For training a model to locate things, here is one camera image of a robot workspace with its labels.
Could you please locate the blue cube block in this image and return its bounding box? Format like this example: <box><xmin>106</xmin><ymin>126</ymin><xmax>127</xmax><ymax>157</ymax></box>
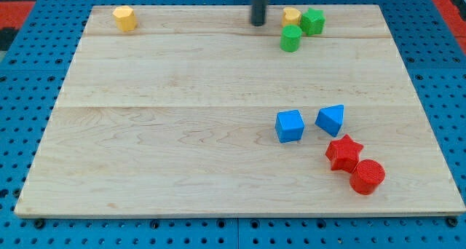
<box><xmin>275</xmin><ymin>110</ymin><xmax>305</xmax><ymax>143</ymax></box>

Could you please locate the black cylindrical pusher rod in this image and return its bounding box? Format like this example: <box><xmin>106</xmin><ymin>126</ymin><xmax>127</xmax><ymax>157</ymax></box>
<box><xmin>250</xmin><ymin>0</ymin><xmax>269</xmax><ymax>27</ymax></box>

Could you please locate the red cylinder block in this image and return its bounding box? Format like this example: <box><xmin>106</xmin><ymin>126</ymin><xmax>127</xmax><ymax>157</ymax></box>
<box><xmin>349</xmin><ymin>159</ymin><xmax>386</xmax><ymax>195</ymax></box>

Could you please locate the green cylinder block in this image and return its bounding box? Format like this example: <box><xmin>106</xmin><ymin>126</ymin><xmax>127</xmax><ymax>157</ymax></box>
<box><xmin>280</xmin><ymin>25</ymin><xmax>302</xmax><ymax>52</ymax></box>

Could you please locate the yellow heart block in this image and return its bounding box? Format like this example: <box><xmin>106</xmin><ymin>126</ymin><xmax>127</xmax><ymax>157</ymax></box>
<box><xmin>281</xmin><ymin>7</ymin><xmax>301</xmax><ymax>27</ymax></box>

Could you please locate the light wooden board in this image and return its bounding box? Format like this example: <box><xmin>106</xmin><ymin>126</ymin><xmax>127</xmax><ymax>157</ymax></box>
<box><xmin>15</xmin><ymin>5</ymin><xmax>465</xmax><ymax>219</ymax></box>

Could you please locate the green star block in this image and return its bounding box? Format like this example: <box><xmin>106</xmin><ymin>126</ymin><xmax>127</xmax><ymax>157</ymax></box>
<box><xmin>300</xmin><ymin>8</ymin><xmax>325</xmax><ymax>36</ymax></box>

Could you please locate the yellow hexagon block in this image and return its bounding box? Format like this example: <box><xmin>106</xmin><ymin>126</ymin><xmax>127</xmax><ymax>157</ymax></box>
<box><xmin>112</xmin><ymin>5</ymin><xmax>138</xmax><ymax>32</ymax></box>

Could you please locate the red star block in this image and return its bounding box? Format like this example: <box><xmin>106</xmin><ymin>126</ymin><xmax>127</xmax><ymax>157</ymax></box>
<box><xmin>325</xmin><ymin>134</ymin><xmax>364</xmax><ymax>173</ymax></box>

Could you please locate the blue triangle block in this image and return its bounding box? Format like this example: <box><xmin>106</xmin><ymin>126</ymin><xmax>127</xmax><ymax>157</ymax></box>
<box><xmin>315</xmin><ymin>104</ymin><xmax>344</xmax><ymax>137</ymax></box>

